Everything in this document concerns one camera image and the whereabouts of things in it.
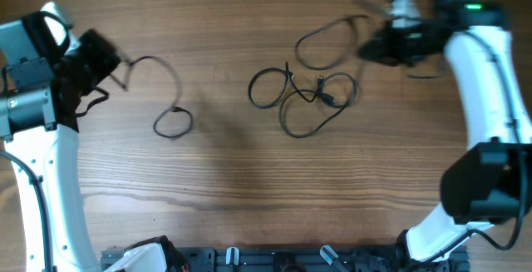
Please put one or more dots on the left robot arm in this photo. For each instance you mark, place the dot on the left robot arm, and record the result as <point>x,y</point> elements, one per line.
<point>48,71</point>

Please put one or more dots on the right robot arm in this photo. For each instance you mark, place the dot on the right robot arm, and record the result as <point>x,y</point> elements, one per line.
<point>491,183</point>

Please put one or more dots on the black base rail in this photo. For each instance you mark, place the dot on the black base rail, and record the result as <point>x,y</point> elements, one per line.
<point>367,258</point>

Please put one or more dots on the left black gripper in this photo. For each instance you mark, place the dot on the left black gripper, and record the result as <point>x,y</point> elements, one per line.
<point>102,51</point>

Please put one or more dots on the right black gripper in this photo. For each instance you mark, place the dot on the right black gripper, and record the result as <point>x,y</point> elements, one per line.
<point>383,52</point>

